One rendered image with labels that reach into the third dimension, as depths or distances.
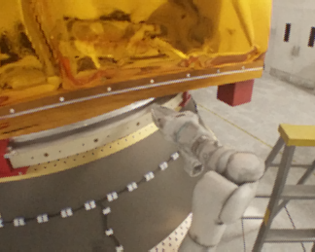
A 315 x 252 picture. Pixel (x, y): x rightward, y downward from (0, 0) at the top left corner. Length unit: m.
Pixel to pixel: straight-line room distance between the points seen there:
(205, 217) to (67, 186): 0.49
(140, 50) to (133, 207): 0.55
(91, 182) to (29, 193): 0.21
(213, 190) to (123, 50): 0.48
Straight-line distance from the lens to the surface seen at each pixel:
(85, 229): 0.80
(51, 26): 0.64
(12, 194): 0.79
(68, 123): 0.69
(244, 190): 0.36
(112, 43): 0.67
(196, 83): 0.88
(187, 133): 0.49
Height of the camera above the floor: 2.04
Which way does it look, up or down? 29 degrees down
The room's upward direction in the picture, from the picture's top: 1 degrees counter-clockwise
